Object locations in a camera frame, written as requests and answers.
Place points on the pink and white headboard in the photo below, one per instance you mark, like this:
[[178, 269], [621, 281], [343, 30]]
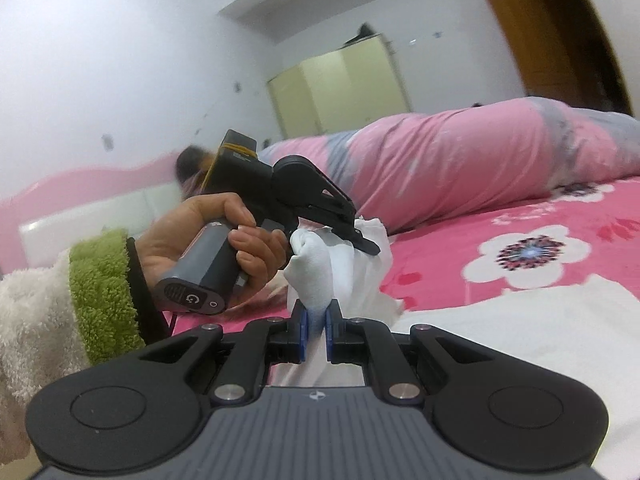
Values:
[[75, 195]]

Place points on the white sweatshirt with orange print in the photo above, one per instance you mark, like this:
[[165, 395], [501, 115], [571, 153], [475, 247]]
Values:
[[310, 270]]

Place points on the pink and grey duvet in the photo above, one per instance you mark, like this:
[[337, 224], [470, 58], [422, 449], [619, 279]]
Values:
[[450, 160]]

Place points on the brown wooden door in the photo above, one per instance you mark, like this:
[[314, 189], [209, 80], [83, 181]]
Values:
[[515, 35]]

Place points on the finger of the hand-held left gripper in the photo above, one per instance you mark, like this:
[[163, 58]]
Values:
[[340, 215]]

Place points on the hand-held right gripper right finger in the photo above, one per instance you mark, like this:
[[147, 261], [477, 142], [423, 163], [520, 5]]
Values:
[[330, 335]]

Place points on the pink floral blanket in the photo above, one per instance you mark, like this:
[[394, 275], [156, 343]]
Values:
[[450, 260]]

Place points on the pale yellow wardrobe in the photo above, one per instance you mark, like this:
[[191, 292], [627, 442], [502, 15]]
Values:
[[340, 90]]

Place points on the person's left hand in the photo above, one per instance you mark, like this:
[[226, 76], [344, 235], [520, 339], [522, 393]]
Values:
[[170, 240]]

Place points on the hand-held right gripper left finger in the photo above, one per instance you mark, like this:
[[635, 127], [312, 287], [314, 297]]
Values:
[[302, 335]]

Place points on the dark bundle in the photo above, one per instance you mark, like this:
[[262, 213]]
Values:
[[365, 34]]

